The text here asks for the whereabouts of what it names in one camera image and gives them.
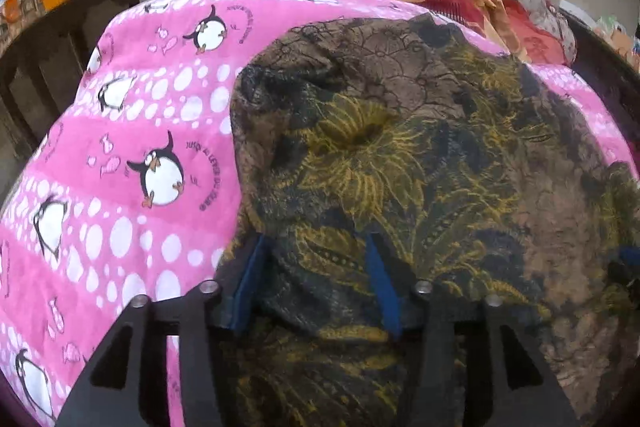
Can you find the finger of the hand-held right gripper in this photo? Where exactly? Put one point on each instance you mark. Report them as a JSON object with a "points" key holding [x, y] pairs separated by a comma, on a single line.
{"points": [[630, 255]]}

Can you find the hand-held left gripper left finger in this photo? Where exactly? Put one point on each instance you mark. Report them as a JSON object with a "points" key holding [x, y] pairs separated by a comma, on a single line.
{"points": [[247, 287]]}

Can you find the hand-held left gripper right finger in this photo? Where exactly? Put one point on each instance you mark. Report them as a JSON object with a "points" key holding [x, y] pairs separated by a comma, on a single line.
{"points": [[382, 287]]}

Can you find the dark floral patterned cloth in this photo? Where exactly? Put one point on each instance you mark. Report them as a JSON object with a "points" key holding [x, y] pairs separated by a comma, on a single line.
{"points": [[410, 147]]}

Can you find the dark wooden headboard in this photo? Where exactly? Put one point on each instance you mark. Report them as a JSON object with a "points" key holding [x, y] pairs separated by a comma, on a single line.
{"points": [[600, 54]]}

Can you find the pink penguin print blanket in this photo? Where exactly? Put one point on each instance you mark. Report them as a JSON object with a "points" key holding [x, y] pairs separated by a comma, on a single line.
{"points": [[150, 107]]}

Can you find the dark wooden furniture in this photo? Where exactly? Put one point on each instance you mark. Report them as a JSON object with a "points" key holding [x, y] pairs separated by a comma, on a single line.
{"points": [[60, 47]]}

